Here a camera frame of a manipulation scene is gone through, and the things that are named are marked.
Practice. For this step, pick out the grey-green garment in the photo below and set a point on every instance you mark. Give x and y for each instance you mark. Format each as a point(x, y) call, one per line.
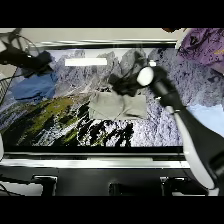
point(110, 106)

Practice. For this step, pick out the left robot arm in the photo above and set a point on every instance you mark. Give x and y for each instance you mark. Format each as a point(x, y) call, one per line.
point(17, 57)

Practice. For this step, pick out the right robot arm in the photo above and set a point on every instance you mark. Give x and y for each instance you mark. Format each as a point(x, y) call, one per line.
point(199, 146)

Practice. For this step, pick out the blue garment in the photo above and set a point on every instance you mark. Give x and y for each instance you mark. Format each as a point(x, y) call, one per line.
point(35, 87)

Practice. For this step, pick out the purple printed garment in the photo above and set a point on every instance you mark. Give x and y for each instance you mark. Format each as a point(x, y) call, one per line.
point(204, 46)

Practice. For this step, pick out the silver frame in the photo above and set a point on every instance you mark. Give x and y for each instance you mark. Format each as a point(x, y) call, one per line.
point(100, 163)

